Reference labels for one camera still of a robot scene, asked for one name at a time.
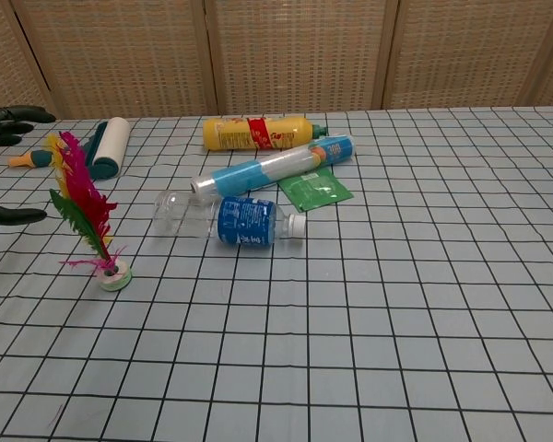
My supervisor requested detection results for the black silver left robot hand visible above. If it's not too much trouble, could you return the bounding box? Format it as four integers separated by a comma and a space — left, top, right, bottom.
0, 105, 57, 227

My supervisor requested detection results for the colourful feather shuttlecock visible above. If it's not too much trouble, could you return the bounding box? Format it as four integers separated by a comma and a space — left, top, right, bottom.
43, 131, 134, 292

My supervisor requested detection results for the teal white lint roller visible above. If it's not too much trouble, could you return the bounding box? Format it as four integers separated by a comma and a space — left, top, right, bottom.
7, 116, 132, 180

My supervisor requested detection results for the yellow plastic bottle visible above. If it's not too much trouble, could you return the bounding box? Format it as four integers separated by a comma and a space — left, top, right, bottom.
202, 114, 328, 152

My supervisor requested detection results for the blue cling film roll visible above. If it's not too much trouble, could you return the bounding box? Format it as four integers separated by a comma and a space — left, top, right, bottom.
189, 134, 355, 203

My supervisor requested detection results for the clear blue-label water bottle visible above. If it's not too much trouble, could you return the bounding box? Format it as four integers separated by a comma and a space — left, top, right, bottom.
152, 190, 308, 249

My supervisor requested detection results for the bamboo folding screen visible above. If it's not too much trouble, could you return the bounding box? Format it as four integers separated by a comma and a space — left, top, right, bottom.
0, 0, 553, 122

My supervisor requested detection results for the green foil sachet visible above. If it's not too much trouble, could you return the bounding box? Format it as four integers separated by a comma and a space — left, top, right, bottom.
276, 166, 354, 213

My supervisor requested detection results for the blue checkered tablecloth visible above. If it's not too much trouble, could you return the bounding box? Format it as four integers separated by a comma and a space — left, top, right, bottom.
0, 105, 553, 442

